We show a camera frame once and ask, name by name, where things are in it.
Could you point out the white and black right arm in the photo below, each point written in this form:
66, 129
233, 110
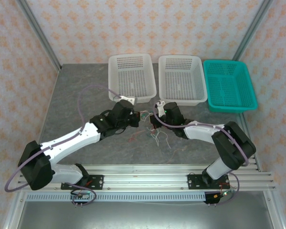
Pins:
202, 132

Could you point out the right controller circuit board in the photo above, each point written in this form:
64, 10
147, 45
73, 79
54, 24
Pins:
217, 196

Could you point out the grey metal bottom panel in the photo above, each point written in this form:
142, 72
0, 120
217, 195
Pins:
145, 215

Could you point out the white perforated plastic basket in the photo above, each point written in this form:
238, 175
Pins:
202, 78
112, 78

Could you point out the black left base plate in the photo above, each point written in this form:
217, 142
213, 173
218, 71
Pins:
96, 182

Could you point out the controller circuit board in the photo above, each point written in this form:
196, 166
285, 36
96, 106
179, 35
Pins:
217, 196
82, 195

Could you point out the aluminium mounting rail frame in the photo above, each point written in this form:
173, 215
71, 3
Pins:
145, 175

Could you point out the teal perforated plastic basket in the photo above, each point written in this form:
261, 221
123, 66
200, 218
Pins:
251, 95

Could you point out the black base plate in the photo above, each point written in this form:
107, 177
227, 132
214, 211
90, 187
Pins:
194, 182
96, 182

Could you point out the aluminium corner post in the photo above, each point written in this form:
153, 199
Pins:
252, 31
38, 31

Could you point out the left controller circuit board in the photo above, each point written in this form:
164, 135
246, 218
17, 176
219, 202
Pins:
82, 195

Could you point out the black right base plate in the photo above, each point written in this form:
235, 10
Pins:
194, 182

